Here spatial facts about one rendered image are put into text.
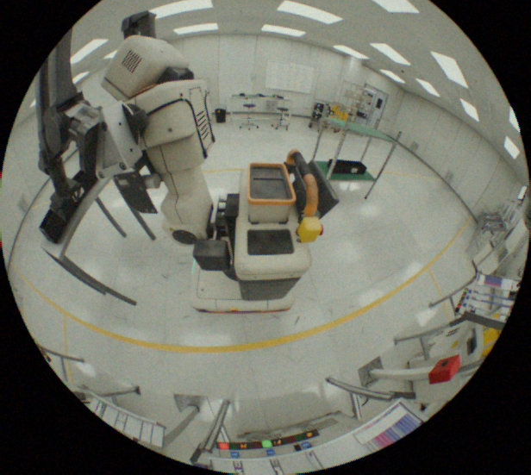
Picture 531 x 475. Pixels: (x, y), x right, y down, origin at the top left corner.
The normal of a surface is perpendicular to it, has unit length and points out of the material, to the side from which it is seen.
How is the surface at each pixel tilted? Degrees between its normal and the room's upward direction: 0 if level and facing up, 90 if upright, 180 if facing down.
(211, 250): 0
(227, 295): 0
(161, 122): 90
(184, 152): 90
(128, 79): 90
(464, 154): 90
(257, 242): 0
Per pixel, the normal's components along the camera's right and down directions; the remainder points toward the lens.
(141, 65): 0.07, 0.72
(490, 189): -0.98, 0.08
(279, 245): 0.08, -0.69
